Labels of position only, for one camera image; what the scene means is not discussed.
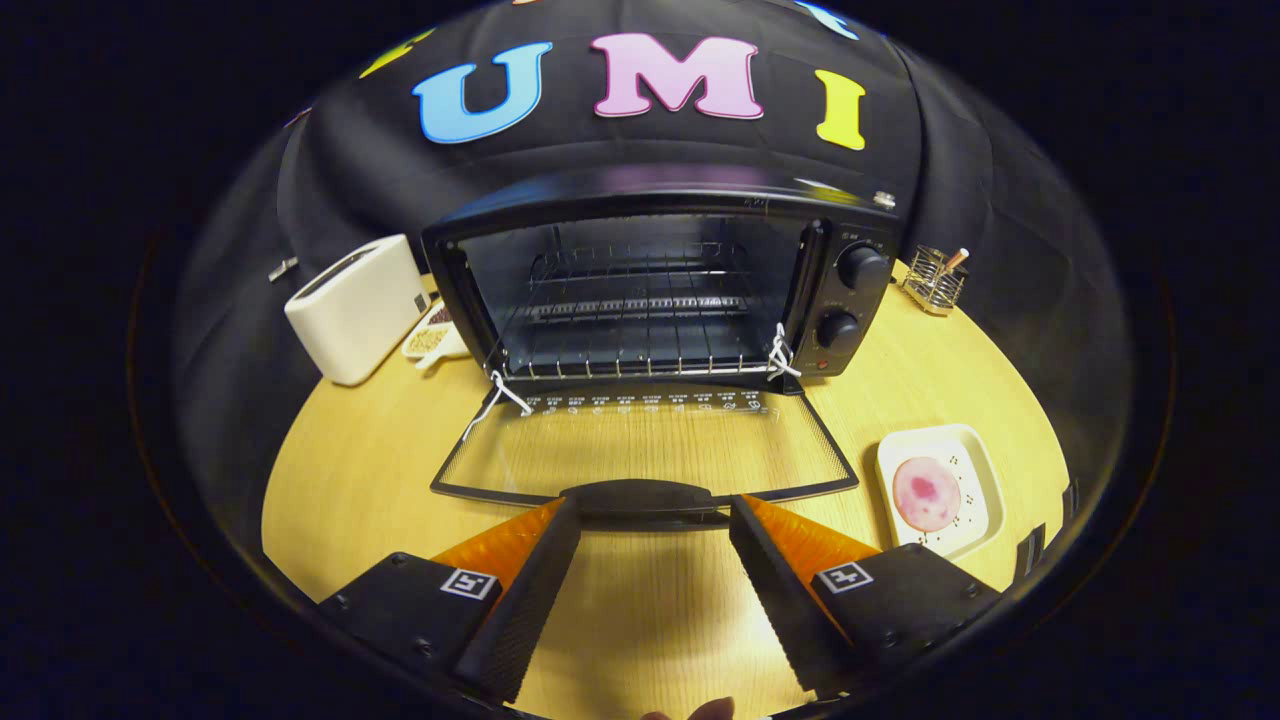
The black toaster oven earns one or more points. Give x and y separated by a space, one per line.
850 225

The wooden stick in holder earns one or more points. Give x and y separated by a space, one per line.
957 258

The cream square plate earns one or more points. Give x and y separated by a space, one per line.
975 470

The white toaster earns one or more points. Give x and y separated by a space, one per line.
350 310

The dark object beside table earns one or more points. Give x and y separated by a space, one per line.
1030 552

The large black oven knob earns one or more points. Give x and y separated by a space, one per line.
862 267

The silver clip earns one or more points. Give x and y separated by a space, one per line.
283 270

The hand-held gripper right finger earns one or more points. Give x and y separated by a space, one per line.
785 600

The pink ham slice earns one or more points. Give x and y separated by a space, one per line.
925 493

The metal oven rack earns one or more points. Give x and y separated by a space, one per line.
640 305

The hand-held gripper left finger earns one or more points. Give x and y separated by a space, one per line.
525 600

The glass toaster oven door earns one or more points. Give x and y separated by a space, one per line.
640 495

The small black oven knob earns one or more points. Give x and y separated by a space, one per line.
838 330

